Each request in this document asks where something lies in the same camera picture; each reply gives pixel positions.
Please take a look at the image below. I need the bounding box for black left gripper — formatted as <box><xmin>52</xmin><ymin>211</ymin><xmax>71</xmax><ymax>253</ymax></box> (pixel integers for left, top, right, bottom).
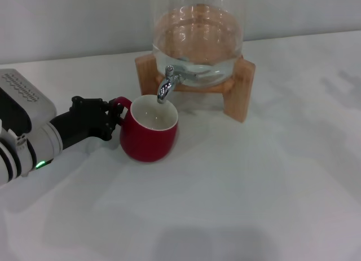
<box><xmin>49</xmin><ymin>95</ymin><xmax>126</xmax><ymax>152</ymax></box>

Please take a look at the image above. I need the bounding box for red ceramic cup white inside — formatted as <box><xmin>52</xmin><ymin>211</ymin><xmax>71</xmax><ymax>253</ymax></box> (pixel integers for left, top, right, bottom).
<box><xmin>112</xmin><ymin>94</ymin><xmax>179</xmax><ymax>163</ymax></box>

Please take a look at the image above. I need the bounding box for chrome faucet tap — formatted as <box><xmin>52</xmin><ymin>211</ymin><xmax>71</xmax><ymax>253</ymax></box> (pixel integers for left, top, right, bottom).
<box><xmin>156</xmin><ymin>64</ymin><xmax>199</xmax><ymax>104</ymax></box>

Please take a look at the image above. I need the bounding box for glass water dispenser jar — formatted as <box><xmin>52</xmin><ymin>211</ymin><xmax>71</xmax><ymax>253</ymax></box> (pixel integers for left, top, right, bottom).
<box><xmin>151</xmin><ymin>0</ymin><xmax>244</xmax><ymax>84</ymax></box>

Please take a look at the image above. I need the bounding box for wooden dispenser stand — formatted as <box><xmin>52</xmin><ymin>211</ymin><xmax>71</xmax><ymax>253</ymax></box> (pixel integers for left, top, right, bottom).
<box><xmin>134</xmin><ymin>53</ymin><xmax>256</xmax><ymax>123</ymax></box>

